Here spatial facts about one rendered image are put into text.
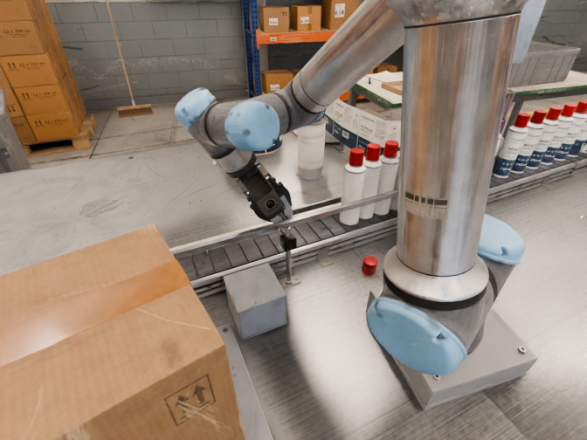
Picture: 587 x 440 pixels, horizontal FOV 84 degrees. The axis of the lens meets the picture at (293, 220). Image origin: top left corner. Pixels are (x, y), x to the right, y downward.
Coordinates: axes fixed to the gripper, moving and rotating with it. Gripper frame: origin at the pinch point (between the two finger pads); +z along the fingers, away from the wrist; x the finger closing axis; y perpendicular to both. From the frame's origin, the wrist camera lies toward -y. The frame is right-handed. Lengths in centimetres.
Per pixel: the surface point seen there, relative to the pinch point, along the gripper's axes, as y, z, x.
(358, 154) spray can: -1.3, -4.2, -22.5
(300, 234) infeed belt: 0.8, 6.7, -0.4
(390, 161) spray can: -1.4, 4.2, -29.0
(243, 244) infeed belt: 2.8, -0.8, 12.2
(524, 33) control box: -17, -16, -52
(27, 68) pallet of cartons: 320, -40, 97
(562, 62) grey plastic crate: 90, 127, -220
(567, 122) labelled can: -2, 41, -90
